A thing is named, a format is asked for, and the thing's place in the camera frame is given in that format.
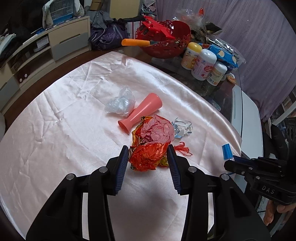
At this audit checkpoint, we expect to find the pink satin tablecloth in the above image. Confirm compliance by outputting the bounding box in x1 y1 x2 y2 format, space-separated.
1 52 241 240

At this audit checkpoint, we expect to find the pink plastic cup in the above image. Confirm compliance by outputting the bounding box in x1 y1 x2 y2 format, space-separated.
118 93 163 134

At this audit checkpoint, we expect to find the red fruit basket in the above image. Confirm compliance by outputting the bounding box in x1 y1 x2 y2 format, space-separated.
135 16 191 59

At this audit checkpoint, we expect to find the purple bag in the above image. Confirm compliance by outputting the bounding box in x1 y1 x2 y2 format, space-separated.
88 24 128 51

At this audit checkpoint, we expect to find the blue white paper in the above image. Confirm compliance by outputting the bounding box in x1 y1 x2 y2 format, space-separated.
171 118 193 139

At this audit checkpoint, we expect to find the right hand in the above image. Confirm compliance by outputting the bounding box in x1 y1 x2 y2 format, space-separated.
263 200 296 226

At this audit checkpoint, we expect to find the yellow cap white bottle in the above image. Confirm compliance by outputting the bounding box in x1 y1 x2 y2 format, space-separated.
181 42 202 70

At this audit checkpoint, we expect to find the small white supplement bottle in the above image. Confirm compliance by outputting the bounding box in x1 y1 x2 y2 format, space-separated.
206 61 227 86

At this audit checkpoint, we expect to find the white folding laptop table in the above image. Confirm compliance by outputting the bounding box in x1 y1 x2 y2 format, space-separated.
231 85 263 158

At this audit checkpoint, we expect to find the crumpled pink paper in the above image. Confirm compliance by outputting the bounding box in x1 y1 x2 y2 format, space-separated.
140 114 175 144

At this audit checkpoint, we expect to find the purple curtain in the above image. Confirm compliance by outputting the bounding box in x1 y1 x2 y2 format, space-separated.
156 1 295 121

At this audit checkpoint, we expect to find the red gold foil wrapper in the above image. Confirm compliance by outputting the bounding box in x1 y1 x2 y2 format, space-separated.
129 116 170 172

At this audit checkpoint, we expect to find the blue bird cage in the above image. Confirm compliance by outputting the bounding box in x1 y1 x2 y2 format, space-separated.
42 0 85 28

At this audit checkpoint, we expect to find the clear plastic wrap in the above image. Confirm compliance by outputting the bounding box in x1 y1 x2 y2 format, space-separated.
104 86 135 117

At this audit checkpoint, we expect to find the blue snack package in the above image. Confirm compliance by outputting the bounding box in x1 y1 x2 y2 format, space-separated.
201 44 238 68

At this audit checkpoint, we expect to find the beige tv cabinet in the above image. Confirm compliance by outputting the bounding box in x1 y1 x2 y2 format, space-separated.
1 16 91 114

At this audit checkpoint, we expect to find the pink label white bottle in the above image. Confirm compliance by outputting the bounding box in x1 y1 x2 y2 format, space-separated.
191 49 217 81

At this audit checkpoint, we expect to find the orange handled knife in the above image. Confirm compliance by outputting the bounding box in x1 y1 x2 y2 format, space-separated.
121 39 151 47

